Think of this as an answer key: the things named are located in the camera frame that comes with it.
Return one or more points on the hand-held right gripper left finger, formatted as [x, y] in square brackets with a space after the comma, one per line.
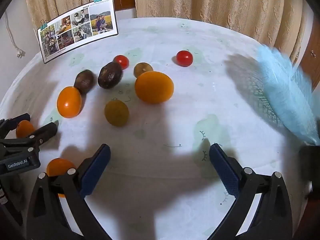
[96, 170]

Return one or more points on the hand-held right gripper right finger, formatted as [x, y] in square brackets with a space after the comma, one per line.
[225, 170]

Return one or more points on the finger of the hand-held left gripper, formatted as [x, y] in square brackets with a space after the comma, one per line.
[47, 131]
[12, 122]

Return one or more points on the small orange kumquat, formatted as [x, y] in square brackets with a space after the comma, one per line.
[23, 129]

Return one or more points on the medium orange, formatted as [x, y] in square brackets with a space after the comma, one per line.
[69, 102]
[58, 167]

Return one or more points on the yellow-green round fruit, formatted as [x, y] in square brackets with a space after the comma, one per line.
[143, 70]
[116, 113]

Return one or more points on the small dark brown tomato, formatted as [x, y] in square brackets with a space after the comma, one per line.
[84, 81]

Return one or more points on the large dark purple tomato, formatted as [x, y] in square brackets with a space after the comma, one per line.
[110, 75]

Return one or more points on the light blue mesh basket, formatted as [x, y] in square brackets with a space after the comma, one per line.
[287, 97]

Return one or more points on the large orange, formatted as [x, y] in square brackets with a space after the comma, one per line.
[154, 87]

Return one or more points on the red cherry tomato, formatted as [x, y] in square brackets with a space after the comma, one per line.
[184, 58]
[121, 61]

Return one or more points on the white patterned tablecloth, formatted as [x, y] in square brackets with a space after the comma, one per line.
[160, 135]

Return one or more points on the teal binder clip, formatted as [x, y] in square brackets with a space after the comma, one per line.
[97, 1]
[44, 25]

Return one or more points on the photo collage board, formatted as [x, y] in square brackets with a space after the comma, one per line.
[75, 30]

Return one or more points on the wooden cabinet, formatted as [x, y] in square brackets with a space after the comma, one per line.
[311, 65]

